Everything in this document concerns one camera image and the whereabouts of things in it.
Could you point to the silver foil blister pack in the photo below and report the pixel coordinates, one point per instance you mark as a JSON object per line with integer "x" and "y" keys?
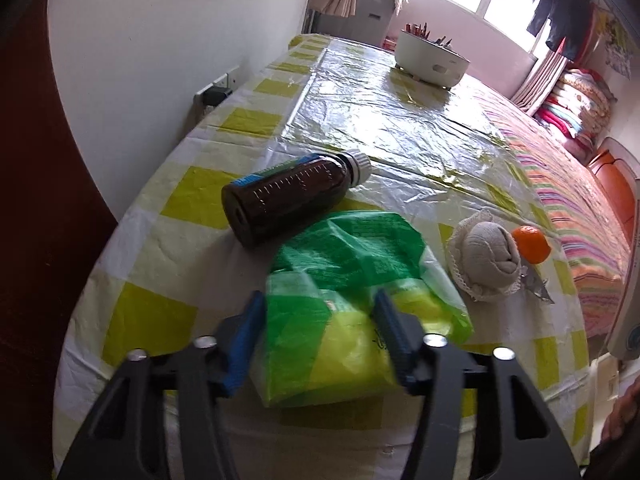
{"x": 537, "y": 287}

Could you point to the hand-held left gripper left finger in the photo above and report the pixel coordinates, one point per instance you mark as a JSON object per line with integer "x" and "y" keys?
{"x": 240, "y": 350}

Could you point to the person's right hand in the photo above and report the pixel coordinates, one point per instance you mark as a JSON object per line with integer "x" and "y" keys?
{"x": 622, "y": 410}

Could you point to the striped bed sheet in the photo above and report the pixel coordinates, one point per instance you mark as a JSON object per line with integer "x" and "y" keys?
{"x": 575, "y": 210}

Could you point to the white wall socket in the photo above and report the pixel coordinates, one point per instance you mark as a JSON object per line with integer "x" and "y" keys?
{"x": 215, "y": 92}

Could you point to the green plastic bag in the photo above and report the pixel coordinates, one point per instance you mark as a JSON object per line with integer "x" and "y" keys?
{"x": 325, "y": 280}

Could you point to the bunch of pens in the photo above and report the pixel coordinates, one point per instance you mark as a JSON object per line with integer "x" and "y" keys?
{"x": 425, "y": 32}

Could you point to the stack of folded quilts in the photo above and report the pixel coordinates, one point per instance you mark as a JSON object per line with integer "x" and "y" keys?
{"x": 575, "y": 110}

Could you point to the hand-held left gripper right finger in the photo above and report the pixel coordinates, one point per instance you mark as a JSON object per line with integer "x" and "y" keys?
{"x": 397, "y": 340}

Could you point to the rolled grey and white socks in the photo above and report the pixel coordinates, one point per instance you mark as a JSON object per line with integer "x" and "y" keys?
{"x": 487, "y": 255}

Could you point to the brown medicine bottle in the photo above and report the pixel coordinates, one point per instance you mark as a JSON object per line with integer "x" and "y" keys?
{"x": 280, "y": 195}

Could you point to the wooden bed headboard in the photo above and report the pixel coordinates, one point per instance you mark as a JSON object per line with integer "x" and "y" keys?
{"x": 615, "y": 185}

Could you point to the black power plug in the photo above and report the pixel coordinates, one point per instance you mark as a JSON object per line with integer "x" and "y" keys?
{"x": 217, "y": 95}

